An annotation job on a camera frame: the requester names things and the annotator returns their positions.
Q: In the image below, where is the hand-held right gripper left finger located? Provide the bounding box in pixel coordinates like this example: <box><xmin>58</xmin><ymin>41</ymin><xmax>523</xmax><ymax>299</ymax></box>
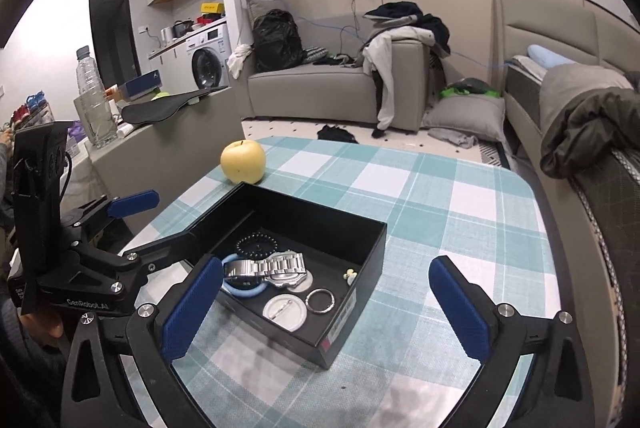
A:
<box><xmin>59</xmin><ymin>255</ymin><xmax>224</xmax><ymax>428</ymax></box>

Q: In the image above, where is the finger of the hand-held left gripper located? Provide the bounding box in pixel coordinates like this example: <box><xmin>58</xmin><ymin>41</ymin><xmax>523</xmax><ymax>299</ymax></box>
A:
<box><xmin>60</xmin><ymin>190</ymin><xmax>161</xmax><ymax>229</ymax></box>
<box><xmin>119</xmin><ymin>229</ymin><xmax>203</xmax><ymax>291</ymax></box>

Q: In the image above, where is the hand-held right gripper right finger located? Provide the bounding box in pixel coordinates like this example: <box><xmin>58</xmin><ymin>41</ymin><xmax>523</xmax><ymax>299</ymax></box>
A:
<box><xmin>429</xmin><ymin>255</ymin><xmax>597</xmax><ymax>428</ymax></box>

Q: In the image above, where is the silver digital watch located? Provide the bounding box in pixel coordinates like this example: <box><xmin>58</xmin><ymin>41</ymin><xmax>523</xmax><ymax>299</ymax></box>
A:
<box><xmin>222</xmin><ymin>252</ymin><xmax>310</xmax><ymax>291</ymax></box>

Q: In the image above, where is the black bead bracelet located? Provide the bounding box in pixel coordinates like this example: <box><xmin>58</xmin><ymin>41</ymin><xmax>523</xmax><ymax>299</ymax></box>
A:
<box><xmin>235</xmin><ymin>235</ymin><xmax>278</xmax><ymax>259</ymax></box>

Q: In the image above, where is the black box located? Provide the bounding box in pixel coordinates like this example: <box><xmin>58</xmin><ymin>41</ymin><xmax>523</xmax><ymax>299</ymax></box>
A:
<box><xmin>186</xmin><ymin>181</ymin><xmax>389</xmax><ymax>370</ymax></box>

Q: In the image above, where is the silver key ring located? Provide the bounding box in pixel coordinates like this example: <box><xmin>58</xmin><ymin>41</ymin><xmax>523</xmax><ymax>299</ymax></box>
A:
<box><xmin>306</xmin><ymin>288</ymin><xmax>335</xmax><ymax>315</ymax></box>

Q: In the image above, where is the person's left hand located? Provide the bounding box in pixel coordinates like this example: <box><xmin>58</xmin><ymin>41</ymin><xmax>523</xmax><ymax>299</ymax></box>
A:
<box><xmin>19</xmin><ymin>308</ymin><xmax>65</xmax><ymax>349</ymax></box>

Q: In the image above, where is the purple bag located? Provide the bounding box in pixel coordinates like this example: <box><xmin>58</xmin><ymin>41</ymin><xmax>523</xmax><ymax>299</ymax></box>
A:
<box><xmin>65</xmin><ymin>120</ymin><xmax>83</xmax><ymax>153</ymax></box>

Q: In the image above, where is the grey low cabinet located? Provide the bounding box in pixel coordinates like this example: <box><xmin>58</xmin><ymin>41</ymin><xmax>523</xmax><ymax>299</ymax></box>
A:
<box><xmin>85</xmin><ymin>86</ymin><xmax>243</xmax><ymax>209</ymax></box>

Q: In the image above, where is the white round badge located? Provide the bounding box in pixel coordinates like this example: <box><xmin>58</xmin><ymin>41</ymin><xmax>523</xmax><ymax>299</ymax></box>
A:
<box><xmin>272</xmin><ymin>268</ymin><xmax>313</xmax><ymax>293</ymax></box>
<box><xmin>263</xmin><ymin>295</ymin><xmax>299</xmax><ymax>321</ymax></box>

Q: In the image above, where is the black curved pad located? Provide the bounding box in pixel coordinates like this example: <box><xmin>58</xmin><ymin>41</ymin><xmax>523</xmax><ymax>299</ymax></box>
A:
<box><xmin>121</xmin><ymin>88</ymin><xmax>230</xmax><ymax>125</ymax></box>

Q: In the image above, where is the teal checkered tablecloth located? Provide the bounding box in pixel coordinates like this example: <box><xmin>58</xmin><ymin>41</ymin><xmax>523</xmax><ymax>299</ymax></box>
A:
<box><xmin>117</xmin><ymin>135</ymin><xmax>558</xmax><ymax>428</ymax></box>

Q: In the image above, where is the clear plastic water bottle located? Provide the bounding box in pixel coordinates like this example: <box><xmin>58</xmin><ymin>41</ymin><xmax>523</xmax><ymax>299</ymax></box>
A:
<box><xmin>74</xmin><ymin>48</ymin><xmax>119</xmax><ymax>149</ymax></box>

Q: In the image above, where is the yellow apple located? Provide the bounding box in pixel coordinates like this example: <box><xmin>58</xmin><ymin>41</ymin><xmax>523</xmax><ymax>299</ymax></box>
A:
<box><xmin>220</xmin><ymin>139</ymin><xmax>266</xmax><ymax>185</ymax></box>

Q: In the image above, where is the blue box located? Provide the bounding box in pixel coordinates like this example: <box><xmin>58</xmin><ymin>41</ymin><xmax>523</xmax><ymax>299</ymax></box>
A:
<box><xmin>124</xmin><ymin>72</ymin><xmax>163</xmax><ymax>101</ymax></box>

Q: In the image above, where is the white washing machine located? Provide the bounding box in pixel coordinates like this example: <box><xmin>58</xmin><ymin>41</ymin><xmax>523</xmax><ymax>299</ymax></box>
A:
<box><xmin>186</xmin><ymin>25</ymin><xmax>232</xmax><ymax>89</ymax></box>

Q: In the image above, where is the white cloth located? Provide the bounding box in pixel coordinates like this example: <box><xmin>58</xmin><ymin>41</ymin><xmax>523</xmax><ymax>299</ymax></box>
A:
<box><xmin>227</xmin><ymin>44</ymin><xmax>255</xmax><ymax>78</ymax></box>

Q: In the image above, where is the grey cushion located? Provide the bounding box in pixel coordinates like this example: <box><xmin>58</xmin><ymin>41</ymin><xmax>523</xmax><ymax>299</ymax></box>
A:
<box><xmin>422</xmin><ymin>95</ymin><xmax>508</xmax><ymax>143</ymax></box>

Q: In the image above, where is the grey sofa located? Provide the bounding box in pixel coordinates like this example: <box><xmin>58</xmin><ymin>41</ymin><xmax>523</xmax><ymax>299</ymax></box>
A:
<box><xmin>242</xmin><ymin>0</ymin><xmax>433</xmax><ymax>131</ymax></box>

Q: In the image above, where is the black backpack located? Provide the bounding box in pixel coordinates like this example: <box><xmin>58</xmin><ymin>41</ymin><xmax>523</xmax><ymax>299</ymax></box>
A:
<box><xmin>251</xmin><ymin>9</ymin><xmax>305</xmax><ymax>72</ymax></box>

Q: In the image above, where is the dark puffy jacket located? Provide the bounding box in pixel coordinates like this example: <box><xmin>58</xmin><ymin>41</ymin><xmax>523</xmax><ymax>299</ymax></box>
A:
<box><xmin>540</xmin><ymin>88</ymin><xmax>640</xmax><ymax>179</ymax></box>

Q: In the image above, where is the green cloth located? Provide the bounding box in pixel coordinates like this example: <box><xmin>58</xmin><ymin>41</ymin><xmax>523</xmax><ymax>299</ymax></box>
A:
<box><xmin>440</xmin><ymin>78</ymin><xmax>502</xmax><ymax>99</ymax></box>

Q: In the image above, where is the grey blanket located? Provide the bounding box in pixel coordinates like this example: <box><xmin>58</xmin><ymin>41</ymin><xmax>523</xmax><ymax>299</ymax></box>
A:
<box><xmin>540</xmin><ymin>64</ymin><xmax>633</xmax><ymax>123</ymax></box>

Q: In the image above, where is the white jacket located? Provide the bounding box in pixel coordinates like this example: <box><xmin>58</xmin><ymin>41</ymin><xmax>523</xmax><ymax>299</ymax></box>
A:
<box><xmin>361</xmin><ymin>26</ymin><xmax>436</xmax><ymax>131</ymax></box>

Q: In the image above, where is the light blue pillow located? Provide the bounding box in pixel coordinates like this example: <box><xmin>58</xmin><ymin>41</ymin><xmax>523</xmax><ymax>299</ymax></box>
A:
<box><xmin>527</xmin><ymin>44</ymin><xmax>573</xmax><ymax>69</ymax></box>

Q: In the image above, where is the beige upholstered bed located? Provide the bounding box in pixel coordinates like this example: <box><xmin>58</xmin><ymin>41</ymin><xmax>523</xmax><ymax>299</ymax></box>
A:
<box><xmin>492</xmin><ymin>0</ymin><xmax>640</xmax><ymax>189</ymax></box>

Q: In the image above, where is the pile of dark clothes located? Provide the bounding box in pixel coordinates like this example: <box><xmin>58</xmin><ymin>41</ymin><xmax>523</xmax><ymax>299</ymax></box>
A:
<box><xmin>364</xmin><ymin>2</ymin><xmax>451</xmax><ymax>58</ymax></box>

